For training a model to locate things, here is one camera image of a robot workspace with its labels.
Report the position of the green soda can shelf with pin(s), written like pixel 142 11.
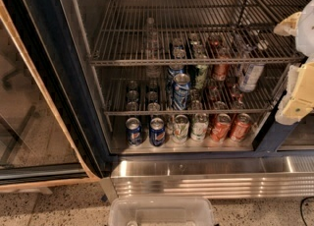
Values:
pixel 199 76

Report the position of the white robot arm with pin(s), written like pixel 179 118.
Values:
pixel 304 40

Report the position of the white blue can middle shelf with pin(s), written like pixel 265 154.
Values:
pixel 248 76

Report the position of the red soda can middle shelf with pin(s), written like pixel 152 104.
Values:
pixel 220 72

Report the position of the right red can bottom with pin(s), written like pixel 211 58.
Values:
pixel 240 127

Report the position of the red can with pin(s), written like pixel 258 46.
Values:
pixel 222 124
pixel 240 127

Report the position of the left red can bottom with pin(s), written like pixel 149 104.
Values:
pixel 222 124

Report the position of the stainless steel fridge base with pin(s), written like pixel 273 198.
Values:
pixel 227 178

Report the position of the front blue Pepsi can middle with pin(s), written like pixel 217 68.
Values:
pixel 181 88

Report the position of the blue pepsi can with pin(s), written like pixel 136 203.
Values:
pixel 171 72
pixel 157 131
pixel 133 127
pixel 181 88

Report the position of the rear blue Pepsi can middle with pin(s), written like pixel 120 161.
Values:
pixel 171 72

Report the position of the left green white can bottom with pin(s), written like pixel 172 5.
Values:
pixel 180 129

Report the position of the right blue Pepsi can bottom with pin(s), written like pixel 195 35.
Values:
pixel 157 131

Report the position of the left blue Pepsi can bottom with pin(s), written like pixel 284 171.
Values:
pixel 133 127

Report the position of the glass fridge door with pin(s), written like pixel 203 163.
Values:
pixel 49 118

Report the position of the clear plastic bottle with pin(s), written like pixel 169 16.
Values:
pixel 152 46

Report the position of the clear plastic bin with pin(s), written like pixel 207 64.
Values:
pixel 161 211

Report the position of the upper wire fridge shelf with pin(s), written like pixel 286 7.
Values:
pixel 120 41

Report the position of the wire fridge shelf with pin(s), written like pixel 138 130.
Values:
pixel 120 41
pixel 130 92

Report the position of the middle wire fridge shelf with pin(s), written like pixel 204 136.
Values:
pixel 130 92

